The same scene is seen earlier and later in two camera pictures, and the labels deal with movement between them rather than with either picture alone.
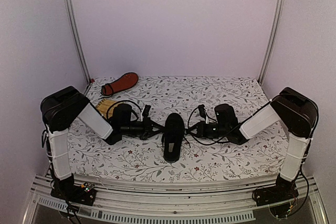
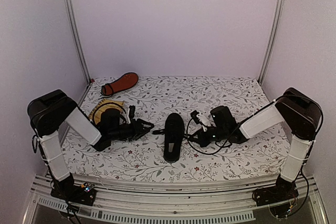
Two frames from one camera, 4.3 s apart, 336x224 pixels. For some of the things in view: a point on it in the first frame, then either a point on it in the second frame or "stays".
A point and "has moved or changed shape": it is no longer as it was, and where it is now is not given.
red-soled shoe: x=125 y=81 stays
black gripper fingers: x=163 y=141 has moved or changed shape
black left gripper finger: x=155 y=132 -> x=143 y=132
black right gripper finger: x=194 y=127 -> x=190 y=137
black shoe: x=173 y=137 stays
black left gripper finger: x=156 y=125 -> x=146 y=123
